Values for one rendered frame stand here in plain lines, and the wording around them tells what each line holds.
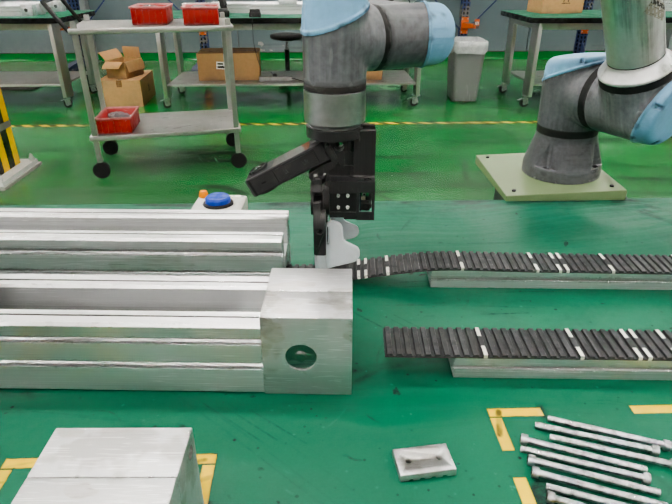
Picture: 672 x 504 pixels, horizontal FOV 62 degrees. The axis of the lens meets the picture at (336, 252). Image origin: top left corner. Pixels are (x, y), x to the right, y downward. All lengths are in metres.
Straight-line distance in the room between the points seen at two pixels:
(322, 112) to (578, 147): 0.63
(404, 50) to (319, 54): 0.11
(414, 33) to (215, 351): 0.42
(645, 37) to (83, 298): 0.86
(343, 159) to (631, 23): 0.50
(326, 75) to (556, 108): 0.60
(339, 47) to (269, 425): 0.41
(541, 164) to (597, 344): 0.58
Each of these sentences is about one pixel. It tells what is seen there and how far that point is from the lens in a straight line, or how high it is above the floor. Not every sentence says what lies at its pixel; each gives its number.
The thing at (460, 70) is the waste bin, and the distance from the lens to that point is 5.63.
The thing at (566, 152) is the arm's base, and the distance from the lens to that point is 1.17.
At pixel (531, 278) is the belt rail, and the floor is 0.79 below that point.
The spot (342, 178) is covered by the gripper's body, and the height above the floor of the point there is 0.94.
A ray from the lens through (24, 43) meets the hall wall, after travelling 9.13.
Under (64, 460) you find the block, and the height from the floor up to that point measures 0.87.
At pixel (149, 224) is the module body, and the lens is 0.83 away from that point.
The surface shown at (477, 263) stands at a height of 0.82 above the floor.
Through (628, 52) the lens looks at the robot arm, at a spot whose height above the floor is 1.06.
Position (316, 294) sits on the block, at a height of 0.87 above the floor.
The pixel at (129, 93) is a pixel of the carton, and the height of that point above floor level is 0.12.
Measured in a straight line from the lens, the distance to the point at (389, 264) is 0.78.
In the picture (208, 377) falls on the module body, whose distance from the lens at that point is 0.60.
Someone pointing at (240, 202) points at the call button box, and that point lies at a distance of 0.91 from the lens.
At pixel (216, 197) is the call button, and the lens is 0.90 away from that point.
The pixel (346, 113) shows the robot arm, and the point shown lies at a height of 1.02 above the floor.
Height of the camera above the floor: 1.18
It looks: 27 degrees down
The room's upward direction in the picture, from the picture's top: straight up
